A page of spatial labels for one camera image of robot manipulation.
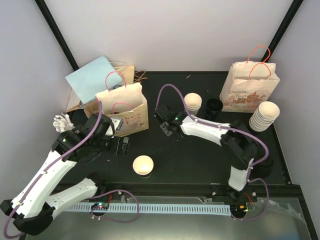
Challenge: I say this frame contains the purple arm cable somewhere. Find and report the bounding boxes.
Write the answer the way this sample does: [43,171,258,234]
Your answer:
[156,83,271,222]
[4,101,140,238]

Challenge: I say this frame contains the cream paper bag pink sides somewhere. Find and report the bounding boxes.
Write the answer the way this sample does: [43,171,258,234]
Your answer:
[95,71,149,137]

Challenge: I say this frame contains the black sleeved paper cup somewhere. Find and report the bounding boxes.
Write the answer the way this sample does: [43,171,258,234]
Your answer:
[132,155,154,178]

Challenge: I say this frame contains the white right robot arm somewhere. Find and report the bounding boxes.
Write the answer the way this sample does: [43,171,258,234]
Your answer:
[154,105,258,202]

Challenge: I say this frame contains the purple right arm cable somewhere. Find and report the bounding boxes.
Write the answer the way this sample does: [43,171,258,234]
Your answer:
[156,83,271,222]

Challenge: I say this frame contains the black lid stack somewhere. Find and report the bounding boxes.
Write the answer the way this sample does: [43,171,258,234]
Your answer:
[205,98,223,121]

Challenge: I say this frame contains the Cream Bear printed paper bag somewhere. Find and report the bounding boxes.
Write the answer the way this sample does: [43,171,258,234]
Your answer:
[219,44,281,113]

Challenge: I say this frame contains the small stack paper cups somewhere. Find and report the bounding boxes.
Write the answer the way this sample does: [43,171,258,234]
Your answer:
[184,93,202,116]

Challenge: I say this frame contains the patterned flat paper bag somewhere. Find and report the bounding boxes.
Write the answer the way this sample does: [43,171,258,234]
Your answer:
[65,90,86,113]

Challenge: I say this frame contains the light blue slotted cable duct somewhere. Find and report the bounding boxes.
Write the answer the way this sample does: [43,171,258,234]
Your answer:
[66,202,231,217]

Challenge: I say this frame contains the light blue paper bag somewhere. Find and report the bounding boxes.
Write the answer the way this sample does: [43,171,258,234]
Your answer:
[65,56,123,104]

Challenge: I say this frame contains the black lid stacks right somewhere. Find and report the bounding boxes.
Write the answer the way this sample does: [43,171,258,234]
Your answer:
[251,146,274,179]

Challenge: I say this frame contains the tall stack paper cups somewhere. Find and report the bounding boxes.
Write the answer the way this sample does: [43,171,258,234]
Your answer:
[249,101,280,132]

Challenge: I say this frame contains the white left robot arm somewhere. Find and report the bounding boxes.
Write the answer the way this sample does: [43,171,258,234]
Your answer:
[0,113,123,236]

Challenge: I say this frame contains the brown kraft paper bag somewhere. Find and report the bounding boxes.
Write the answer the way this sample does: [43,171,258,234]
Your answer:
[110,61,148,84]

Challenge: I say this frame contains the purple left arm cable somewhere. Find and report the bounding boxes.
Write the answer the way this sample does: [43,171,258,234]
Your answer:
[4,101,140,238]

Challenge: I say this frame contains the stacked pulp cup carriers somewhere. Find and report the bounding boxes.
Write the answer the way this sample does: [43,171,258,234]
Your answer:
[83,101,100,118]

